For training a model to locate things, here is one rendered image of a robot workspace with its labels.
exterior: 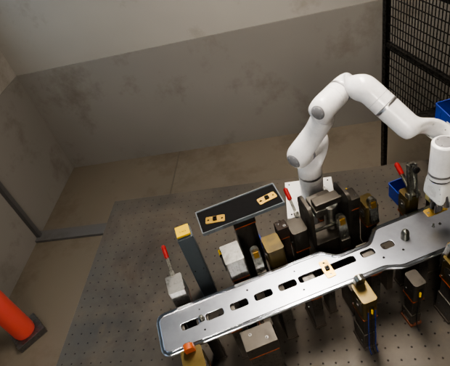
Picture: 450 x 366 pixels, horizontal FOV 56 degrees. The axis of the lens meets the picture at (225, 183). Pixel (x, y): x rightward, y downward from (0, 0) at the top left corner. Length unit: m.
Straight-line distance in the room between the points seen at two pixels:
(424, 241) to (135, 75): 2.84
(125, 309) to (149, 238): 0.46
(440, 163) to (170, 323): 1.15
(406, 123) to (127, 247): 1.66
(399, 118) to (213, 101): 2.55
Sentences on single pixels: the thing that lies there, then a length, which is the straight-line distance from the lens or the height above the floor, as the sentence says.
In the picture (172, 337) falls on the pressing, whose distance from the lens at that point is 1.72.
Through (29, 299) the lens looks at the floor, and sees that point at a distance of 3.71.
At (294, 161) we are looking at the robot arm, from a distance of 1.96.
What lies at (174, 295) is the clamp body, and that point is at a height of 1.04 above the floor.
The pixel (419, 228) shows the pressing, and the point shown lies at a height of 1.00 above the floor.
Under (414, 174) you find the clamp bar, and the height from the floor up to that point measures 1.16.
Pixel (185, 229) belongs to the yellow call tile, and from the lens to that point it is 1.80.
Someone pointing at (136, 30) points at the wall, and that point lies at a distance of 3.72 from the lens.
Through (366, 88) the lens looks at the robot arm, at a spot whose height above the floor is 1.60.
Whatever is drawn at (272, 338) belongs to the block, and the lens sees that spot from 1.58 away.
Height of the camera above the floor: 2.42
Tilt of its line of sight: 40 degrees down
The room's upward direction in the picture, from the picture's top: 18 degrees counter-clockwise
